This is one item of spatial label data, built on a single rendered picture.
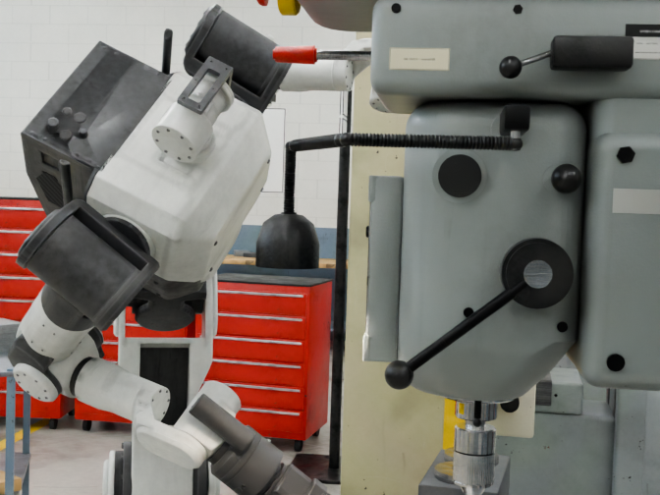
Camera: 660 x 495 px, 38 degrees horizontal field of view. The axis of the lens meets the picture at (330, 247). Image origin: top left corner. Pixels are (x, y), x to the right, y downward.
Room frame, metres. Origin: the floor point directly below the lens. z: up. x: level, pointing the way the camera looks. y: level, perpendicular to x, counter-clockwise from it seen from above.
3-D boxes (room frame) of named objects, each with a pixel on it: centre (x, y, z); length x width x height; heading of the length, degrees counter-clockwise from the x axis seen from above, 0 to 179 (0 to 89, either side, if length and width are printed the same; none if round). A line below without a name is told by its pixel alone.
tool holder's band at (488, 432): (1.08, -0.17, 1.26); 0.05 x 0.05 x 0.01
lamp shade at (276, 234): (1.09, 0.05, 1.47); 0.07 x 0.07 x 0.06
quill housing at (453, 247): (1.08, -0.18, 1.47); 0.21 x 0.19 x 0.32; 173
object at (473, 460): (1.08, -0.17, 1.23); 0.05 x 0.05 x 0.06
